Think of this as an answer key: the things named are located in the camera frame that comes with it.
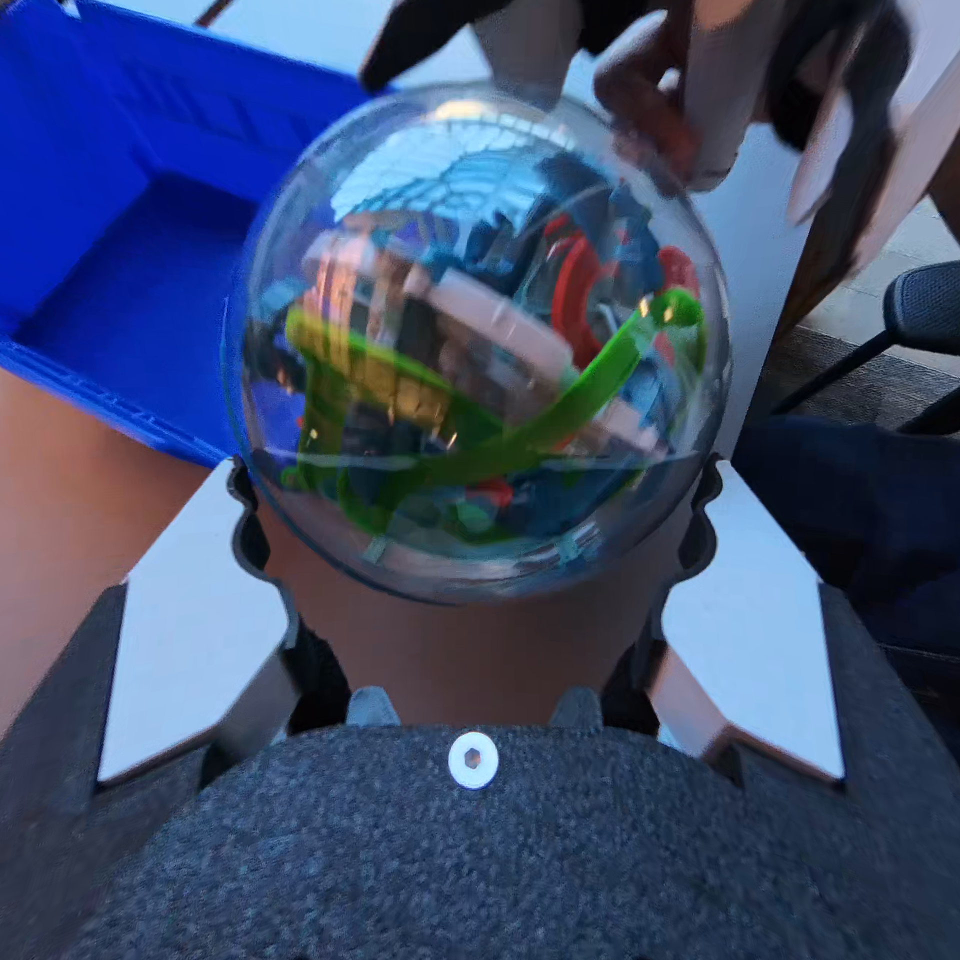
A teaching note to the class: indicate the wooden post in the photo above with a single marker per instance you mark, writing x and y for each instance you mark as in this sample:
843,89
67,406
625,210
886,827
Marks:
862,225

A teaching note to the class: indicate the person's right hand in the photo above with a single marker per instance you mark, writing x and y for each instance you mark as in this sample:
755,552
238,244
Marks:
649,97

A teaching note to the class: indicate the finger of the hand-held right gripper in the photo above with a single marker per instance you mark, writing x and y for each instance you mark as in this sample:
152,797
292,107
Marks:
817,165
525,45

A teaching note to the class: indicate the clear plastic maze ball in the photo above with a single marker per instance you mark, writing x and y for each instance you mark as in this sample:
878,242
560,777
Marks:
480,345

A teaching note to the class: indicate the person's dark trousers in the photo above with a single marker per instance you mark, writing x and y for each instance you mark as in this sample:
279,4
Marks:
862,525

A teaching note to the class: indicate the large blue plastic bin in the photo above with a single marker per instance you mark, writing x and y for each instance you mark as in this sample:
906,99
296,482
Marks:
127,225

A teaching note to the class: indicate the black padded chair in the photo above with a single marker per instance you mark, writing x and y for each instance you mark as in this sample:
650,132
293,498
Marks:
900,337

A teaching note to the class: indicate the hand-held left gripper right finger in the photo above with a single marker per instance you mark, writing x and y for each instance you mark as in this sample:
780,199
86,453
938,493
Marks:
750,622

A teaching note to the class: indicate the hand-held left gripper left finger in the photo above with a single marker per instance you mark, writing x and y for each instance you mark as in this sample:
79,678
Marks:
195,622

